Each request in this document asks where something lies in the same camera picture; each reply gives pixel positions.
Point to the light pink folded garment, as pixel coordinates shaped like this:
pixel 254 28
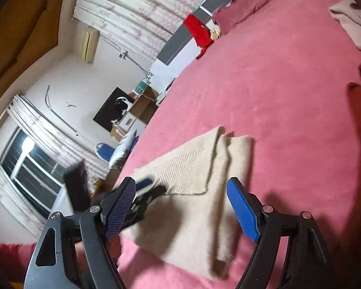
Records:
pixel 348 14

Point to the window with white frame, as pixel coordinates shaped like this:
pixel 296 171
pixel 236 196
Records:
pixel 34 173

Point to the beige air conditioner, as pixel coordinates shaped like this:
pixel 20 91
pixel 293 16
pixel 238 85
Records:
pixel 89 43

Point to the red garment on headboard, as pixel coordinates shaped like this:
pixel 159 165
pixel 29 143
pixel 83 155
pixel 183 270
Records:
pixel 200 32

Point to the patterned white curtain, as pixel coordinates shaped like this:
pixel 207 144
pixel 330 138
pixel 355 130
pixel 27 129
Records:
pixel 160 17

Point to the wooden desk cabinet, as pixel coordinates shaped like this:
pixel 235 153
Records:
pixel 137 117

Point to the red sleeve forearm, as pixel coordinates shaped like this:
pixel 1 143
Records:
pixel 14 260

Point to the blue chair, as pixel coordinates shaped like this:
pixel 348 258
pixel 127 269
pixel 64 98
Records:
pixel 104 151

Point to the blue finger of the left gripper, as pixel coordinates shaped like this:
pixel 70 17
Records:
pixel 140 185

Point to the grey white headboard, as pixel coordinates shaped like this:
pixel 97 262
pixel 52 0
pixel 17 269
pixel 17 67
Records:
pixel 191 39

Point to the dark pink pillow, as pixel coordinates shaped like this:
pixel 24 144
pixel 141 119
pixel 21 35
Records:
pixel 226 18

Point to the black wall television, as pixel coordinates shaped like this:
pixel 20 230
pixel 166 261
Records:
pixel 112 109

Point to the white pillow on chair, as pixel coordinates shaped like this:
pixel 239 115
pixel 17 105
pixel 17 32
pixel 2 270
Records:
pixel 121 152

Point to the pink bed blanket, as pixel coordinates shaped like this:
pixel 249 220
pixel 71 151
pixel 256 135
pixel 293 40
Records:
pixel 287 77

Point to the beige knit sweater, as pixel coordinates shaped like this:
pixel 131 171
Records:
pixel 193 225

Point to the small beige plush toy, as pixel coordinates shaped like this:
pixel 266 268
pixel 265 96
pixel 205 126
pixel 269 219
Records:
pixel 215 33

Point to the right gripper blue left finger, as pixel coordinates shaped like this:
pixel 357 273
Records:
pixel 115 207

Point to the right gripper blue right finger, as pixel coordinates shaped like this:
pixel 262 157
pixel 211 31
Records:
pixel 247 209

